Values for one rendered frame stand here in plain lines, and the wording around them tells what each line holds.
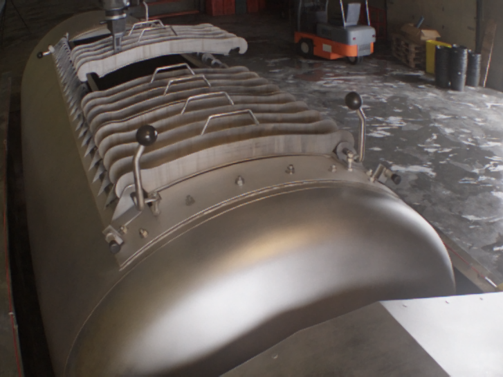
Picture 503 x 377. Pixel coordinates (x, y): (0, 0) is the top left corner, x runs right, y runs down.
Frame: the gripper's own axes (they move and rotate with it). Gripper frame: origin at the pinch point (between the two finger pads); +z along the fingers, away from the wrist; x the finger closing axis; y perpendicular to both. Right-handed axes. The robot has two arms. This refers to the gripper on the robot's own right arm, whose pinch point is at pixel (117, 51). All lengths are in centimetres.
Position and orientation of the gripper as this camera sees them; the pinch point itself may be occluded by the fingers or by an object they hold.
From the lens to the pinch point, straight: 197.7
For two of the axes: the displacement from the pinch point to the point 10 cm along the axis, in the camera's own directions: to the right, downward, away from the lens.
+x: 3.8, 4.2, -8.2
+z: 0.3, 8.8, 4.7
